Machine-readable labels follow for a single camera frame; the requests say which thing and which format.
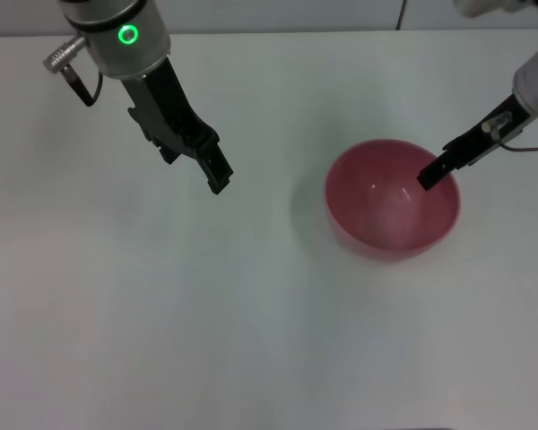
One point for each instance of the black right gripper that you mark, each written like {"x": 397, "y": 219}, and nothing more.
{"x": 493, "y": 130}

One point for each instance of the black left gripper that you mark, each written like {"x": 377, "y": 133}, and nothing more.
{"x": 166, "y": 112}

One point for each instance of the pink plastic bowl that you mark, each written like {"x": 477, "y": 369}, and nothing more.
{"x": 385, "y": 228}

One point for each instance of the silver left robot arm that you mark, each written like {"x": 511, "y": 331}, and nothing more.
{"x": 116, "y": 40}

